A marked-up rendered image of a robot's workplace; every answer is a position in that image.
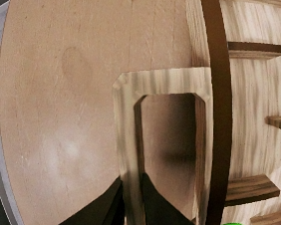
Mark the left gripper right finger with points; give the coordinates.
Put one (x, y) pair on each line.
(158, 210)

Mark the wooden maze board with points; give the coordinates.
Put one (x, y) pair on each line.
(237, 109)

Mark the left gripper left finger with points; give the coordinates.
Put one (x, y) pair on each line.
(102, 210)

